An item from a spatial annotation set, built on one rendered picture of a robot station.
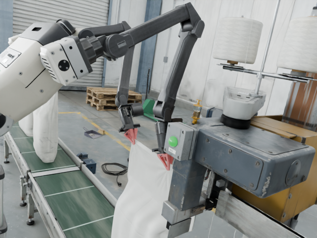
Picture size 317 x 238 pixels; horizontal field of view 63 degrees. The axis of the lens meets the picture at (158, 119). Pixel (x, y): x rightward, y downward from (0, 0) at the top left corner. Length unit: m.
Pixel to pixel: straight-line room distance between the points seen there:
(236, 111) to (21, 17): 7.57
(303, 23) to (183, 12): 0.45
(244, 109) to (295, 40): 0.26
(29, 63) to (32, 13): 7.18
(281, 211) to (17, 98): 0.98
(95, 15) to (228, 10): 3.97
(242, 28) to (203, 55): 6.77
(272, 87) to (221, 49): 5.48
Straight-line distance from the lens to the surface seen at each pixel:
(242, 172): 0.65
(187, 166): 0.76
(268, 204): 0.99
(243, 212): 0.88
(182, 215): 0.87
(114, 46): 0.91
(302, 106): 1.11
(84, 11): 8.59
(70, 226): 1.85
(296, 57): 0.88
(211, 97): 7.45
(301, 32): 0.90
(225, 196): 0.90
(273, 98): 6.42
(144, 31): 1.00
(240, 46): 1.01
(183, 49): 1.11
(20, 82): 1.00
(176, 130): 0.71
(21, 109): 1.07
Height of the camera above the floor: 1.51
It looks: 14 degrees down
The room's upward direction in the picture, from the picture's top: 9 degrees clockwise
